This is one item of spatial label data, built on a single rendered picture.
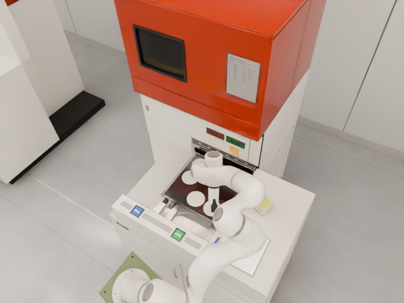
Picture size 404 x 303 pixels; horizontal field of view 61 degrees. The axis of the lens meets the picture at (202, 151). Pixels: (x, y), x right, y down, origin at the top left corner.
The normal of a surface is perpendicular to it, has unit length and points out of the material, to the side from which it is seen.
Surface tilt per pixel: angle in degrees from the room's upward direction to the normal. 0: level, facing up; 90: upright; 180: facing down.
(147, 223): 0
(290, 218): 0
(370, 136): 90
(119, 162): 0
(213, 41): 90
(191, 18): 90
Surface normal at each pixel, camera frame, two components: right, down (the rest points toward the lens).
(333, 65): -0.53, 0.65
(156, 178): -0.03, -0.65
